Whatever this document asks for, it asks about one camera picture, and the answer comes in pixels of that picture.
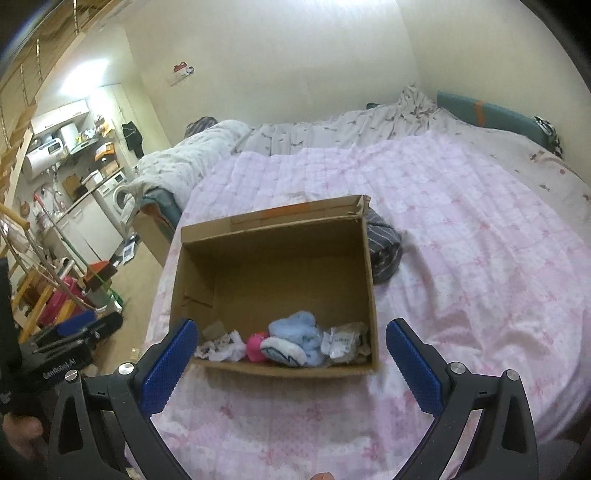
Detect beige fluffy scrunchie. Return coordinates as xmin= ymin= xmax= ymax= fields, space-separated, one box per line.
xmin=353 ymin=340 xmax=372 ymax=364

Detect clear plastic labelled bag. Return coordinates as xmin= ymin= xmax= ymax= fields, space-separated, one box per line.
xmin=321 ymin=322 xmax=370 ymax=365

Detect pink plush toy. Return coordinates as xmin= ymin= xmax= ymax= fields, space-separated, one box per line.
xmin=245 ymin=332 xmax=269 ymax=363

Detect person's left hand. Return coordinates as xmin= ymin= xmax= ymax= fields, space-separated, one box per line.
xmin=2 ymin=413 xmax=43 ymax=461

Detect red bag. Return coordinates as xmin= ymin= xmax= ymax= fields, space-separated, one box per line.
xmin=37 ymin=276 xmax=84 ymax=328

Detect yellow wooden chair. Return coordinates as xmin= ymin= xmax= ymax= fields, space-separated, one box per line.
xmin=11 ymin=269 xmax=68 ymax=344

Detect grey floral scrunchie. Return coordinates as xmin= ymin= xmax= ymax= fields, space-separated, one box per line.
xmin=200 ymin=321 xmax=228 ymax=350

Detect small white sock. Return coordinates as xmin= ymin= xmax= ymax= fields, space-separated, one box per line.
xmin=194 ymin=330 xmax=246 ymax=362

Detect white washing machine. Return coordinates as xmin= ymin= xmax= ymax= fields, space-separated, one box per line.
xmin=92 ymin=170 xmax=130 ymax=237

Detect pink bow-patterned quilt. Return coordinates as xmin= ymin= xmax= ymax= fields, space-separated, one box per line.
xmin=154 ymin=132 xmax=590 ymax=479

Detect light blue rolled socks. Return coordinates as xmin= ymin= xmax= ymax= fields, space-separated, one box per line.
xmin=259 ymin=311 xmax=327 ymax=368

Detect dark grey striped cloth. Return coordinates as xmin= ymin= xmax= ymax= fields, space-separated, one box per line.
xmin=365 ymin=208 xmax=403 ymax=284

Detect open brown cardboard box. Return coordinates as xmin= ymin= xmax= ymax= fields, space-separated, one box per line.
xmin=169 ymin=195 xmax=379 ymax=378

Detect white water heater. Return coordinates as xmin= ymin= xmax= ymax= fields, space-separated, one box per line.
xmin=22 ymin=138 xmax=65 ymax=181

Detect white floral duvet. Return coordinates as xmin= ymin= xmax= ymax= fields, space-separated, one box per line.
xmin=122 ymin=86 xmax=590 ymax=224

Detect teal headboard cushion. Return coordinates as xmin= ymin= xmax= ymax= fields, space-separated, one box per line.
xmin=436 ymin=91 xmax=563 ymax=158

